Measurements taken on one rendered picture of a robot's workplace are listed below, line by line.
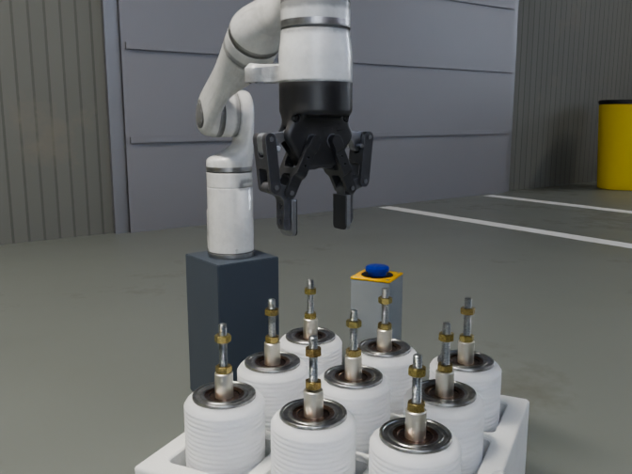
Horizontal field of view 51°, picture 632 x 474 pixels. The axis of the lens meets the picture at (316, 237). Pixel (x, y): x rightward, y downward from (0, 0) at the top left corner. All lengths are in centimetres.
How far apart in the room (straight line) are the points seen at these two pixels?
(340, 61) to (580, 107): 554
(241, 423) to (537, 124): 504
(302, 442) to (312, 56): 39
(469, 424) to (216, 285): 64
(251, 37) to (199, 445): 63
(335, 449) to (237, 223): 67
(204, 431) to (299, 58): 42
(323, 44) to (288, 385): 44
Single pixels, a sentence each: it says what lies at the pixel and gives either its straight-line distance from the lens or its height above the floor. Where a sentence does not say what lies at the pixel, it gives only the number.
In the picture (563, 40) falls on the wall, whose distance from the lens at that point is 593.
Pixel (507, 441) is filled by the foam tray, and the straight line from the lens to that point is 89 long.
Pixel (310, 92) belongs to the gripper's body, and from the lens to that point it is 65.
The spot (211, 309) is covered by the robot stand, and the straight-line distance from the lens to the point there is 132.
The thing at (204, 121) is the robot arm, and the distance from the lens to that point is 129.
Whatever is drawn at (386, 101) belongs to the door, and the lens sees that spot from 433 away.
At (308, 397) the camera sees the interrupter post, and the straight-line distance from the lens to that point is 74.
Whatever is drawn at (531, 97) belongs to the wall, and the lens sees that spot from 558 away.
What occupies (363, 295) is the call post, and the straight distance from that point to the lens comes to 110.
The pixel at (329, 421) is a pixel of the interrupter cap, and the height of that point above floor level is 25.
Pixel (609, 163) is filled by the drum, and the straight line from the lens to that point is 577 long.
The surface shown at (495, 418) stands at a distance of 94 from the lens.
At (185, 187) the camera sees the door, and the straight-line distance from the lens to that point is 354.
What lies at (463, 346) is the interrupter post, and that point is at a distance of 91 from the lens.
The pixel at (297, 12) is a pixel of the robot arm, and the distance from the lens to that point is 67.
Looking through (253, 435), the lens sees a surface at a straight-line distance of 80.
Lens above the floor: 58
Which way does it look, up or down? 10 degrees down
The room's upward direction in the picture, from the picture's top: straight up
